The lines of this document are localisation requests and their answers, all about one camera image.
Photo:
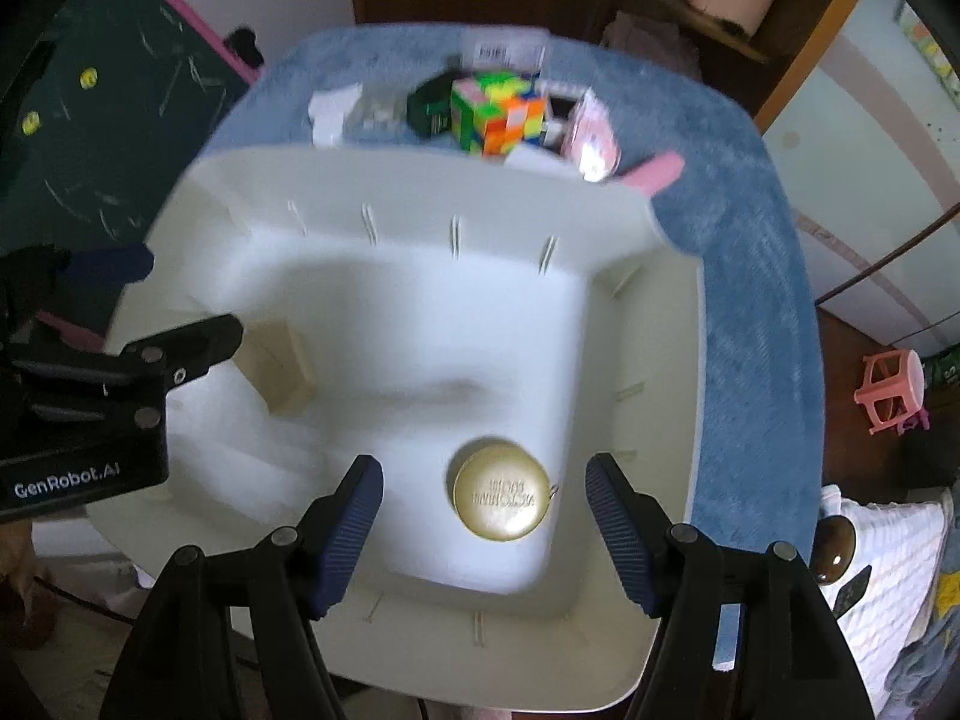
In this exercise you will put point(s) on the pink plastic stool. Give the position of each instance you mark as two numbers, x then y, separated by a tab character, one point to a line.
892	390

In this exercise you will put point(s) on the green chalkboard with pink frame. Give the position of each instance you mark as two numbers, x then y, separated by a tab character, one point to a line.
112	150

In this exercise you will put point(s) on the greyish pink cloth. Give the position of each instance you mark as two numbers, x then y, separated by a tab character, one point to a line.
645	41

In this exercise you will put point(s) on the green jar with gold lid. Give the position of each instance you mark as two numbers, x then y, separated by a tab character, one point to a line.
429	109

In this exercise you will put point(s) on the white charger plug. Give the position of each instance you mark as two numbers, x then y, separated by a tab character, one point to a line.
334	116

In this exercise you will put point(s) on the gold round tape measure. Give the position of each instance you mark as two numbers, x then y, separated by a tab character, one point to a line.
502	491

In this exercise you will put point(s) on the yellow round magnet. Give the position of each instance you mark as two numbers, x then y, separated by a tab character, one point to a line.
90	78
30	122

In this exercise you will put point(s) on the white wardrobe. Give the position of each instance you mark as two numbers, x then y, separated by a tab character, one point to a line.
877	165

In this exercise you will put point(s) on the brown round object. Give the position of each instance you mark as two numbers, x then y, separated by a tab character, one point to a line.
834	551

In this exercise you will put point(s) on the clear plastic package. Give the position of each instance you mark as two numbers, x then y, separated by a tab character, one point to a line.
506	51

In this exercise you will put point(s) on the white plastic storage bin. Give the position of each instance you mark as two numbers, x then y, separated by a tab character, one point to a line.
420	330

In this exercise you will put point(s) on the multicoloured puzzle cube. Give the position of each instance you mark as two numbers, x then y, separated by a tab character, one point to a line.
495	109

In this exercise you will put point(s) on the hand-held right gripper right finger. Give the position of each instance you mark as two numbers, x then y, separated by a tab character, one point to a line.
619	532

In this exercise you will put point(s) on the black dark object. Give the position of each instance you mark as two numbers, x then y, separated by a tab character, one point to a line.
244	51

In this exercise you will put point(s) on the green bag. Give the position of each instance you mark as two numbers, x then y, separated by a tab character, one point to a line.
943	371

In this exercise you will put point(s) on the blue fleece blanket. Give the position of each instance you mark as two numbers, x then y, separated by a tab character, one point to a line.
750	277

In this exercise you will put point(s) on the white quilt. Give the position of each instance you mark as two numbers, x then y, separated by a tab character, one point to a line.
892	562

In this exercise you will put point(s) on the pink eraser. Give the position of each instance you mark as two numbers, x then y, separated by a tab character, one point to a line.
656	171

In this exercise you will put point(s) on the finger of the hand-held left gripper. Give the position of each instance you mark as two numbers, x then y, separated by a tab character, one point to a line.
112	262
187	352

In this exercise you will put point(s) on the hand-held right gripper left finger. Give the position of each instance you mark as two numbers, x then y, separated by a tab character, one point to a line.
351	525

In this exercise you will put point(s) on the person's left forearm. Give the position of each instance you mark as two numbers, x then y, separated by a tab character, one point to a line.
19	577

